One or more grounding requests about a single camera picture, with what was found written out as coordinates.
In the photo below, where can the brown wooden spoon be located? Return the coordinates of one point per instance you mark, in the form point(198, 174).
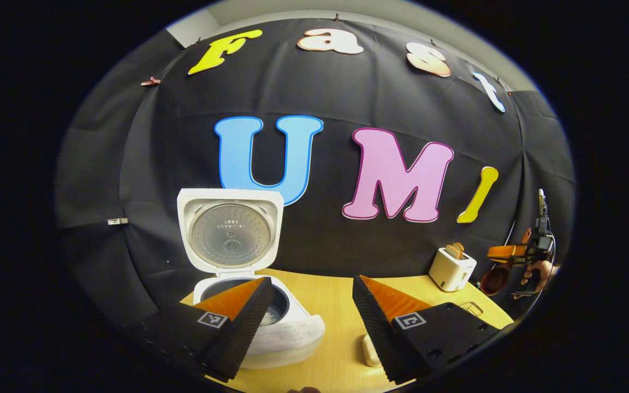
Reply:
point(494, 279)

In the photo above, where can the black backdrop cloth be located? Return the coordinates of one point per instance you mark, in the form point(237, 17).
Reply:
point(320, 93)

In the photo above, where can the small white tag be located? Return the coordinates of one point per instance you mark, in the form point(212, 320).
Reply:
point(117, 221)

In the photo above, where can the white toaster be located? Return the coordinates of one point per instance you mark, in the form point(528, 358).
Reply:
point(451, 273)

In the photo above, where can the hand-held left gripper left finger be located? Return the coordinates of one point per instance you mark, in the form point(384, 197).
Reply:
point(246, 327)

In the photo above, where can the clear plastic container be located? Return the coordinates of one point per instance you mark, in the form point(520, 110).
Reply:
point(369, 349)

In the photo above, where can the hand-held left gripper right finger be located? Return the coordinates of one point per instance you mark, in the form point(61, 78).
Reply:
point(374, 327)

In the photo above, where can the copper metal clip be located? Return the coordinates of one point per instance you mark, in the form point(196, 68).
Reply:
point(150, 82)

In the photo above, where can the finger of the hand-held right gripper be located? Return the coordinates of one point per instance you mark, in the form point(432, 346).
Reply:
point(505, 252)

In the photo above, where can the toasted bread slice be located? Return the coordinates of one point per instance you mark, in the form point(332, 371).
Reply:
point(459, 248)
point(451, 252)

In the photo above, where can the white rice cooker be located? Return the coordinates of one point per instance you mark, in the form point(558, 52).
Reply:
point(292, 333)

